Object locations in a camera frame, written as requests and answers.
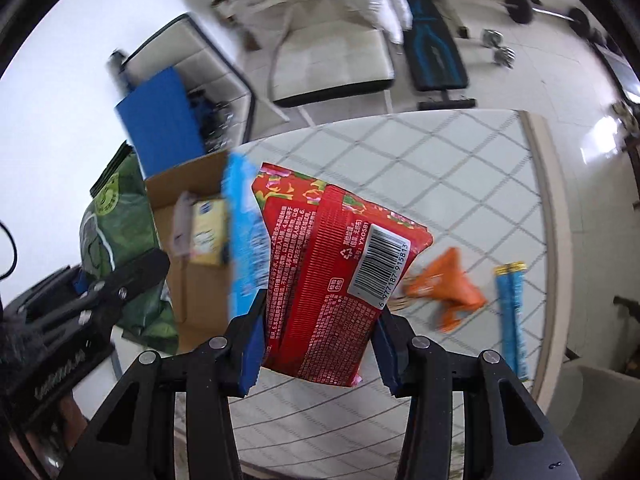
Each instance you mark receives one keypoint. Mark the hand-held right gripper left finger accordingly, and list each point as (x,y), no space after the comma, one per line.
(248,355)

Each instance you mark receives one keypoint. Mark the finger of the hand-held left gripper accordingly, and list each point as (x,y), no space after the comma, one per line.
(120,285)

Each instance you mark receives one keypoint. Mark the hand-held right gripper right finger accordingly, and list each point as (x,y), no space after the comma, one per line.
(387,360)

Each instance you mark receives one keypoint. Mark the cardboard box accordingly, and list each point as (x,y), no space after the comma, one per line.
(192,270)

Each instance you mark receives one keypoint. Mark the red tissue packet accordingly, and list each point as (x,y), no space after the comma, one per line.
(335,280)

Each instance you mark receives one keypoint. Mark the blue tissue packet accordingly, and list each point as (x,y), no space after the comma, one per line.
(245,245)

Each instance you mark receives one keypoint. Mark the green shopping bag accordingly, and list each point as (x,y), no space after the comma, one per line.
(125,260)

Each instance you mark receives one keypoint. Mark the orange snack packet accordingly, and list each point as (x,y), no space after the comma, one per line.
(442,290)

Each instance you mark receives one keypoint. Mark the yellow tissue packet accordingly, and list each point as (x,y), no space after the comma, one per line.
(207,232)

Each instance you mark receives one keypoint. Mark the blue stick packet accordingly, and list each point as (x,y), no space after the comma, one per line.
(512,315)

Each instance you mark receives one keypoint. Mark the blue folding board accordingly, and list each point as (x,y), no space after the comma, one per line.
(160,120)

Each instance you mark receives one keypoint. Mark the beige cushioned chair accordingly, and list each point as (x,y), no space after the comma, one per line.
(320,40)

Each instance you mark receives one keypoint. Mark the black and blue weight bench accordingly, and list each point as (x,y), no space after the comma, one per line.
(432,45)

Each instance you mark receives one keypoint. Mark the chrome dumbbell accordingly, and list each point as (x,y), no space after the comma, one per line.
(497,47)

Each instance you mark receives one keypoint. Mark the black barbell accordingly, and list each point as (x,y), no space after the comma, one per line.
(545,10)

